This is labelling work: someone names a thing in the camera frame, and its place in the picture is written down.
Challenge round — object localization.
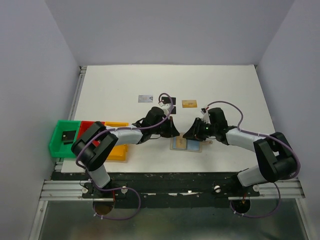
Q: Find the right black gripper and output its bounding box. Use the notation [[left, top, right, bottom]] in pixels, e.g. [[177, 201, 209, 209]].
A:
[[182, 117, 217, 142]]

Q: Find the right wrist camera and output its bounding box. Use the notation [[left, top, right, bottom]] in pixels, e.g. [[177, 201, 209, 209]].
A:
[[201, 106, 211, 124]]

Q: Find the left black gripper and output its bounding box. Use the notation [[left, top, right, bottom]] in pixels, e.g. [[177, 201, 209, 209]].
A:
[[151, 116, 180, 139]]

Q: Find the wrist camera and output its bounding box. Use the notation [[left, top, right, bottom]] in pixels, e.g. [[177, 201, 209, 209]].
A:
[[158, 101, 174, 115], [201, 106, 211, 124]]

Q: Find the front aluminium rail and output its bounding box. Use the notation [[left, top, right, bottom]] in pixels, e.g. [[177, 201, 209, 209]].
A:
[[39, 180, 84, 201]]

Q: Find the beige card holder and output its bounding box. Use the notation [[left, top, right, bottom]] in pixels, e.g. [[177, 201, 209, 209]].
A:
[[170, 133, 213, 153]]

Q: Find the yellow plastic bin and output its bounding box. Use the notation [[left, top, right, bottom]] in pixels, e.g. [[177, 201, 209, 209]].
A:
[[104, 121, 129, 162]]

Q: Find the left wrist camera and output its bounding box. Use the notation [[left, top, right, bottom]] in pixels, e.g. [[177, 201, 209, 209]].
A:
[[158, 101, 174, 115]]

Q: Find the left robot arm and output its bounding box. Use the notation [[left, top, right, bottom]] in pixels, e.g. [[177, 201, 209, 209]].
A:
[[71, 106, 180, 198]]

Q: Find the gold card in holder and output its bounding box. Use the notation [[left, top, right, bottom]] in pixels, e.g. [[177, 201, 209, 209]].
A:
[[175, 136, 187, 150]]

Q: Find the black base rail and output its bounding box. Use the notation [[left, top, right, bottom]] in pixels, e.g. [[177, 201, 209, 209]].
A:
[[50, 172, 299, 209]]

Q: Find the green plastic bin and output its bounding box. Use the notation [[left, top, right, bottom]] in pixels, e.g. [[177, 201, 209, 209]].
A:
[[49, 120, 81, 159]]

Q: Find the black card in green bin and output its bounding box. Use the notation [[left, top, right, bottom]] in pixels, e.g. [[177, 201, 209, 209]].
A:
[[61, 130, 76, 145]]

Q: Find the light blue VIP card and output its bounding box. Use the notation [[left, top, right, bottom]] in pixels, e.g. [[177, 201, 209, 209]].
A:
[[138, 95, 154, 103]]

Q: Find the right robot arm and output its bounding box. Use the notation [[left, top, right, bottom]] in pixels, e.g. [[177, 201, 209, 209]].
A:
[[183, 107, 298, 196]]

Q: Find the aluminium side rail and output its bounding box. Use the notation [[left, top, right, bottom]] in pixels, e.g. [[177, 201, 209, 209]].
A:
[[68, 66, 87, 121]]

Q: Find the gold card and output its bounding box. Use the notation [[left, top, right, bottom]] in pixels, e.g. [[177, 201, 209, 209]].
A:
[[181, 99, 198, 108], [175, 136, 187, 150]]

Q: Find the red plastic bin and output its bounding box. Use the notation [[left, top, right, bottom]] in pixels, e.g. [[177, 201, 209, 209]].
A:
[[77, 121, 105, 147]]

